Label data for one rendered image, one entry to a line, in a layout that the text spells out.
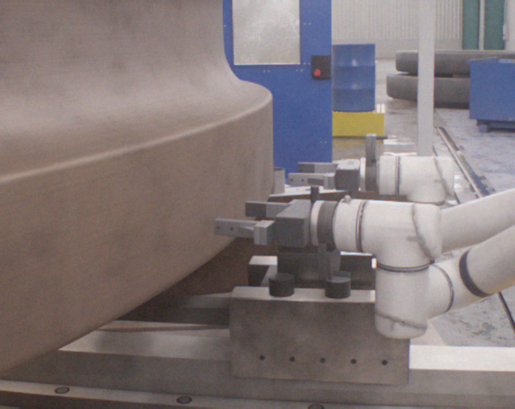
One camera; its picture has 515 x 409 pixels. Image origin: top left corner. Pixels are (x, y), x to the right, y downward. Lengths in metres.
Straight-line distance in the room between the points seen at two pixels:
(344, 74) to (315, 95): 3.66
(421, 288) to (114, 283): 0.48
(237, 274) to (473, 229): 1.60
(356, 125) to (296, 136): 3.62
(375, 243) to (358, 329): 0.65
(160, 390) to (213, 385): 0.15
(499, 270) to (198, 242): 0.56
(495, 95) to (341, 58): 2.20
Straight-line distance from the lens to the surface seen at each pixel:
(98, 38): 1.35
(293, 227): 1.16
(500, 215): 1.42
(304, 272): 1.87
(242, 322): 1.81
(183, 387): 2.02
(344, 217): 1.17
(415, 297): 1.18
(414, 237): 1.14
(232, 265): 2.89
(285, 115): 6.00
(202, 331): 2.55
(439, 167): 1.61
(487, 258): 1.21
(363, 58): 9.60
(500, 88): 10.31
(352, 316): 1.77
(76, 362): 2.10
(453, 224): 1.45
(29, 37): 1.20
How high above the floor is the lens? 1.29
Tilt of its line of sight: 13 degrees down
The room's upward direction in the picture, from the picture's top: 1 degrees counter-clockwise
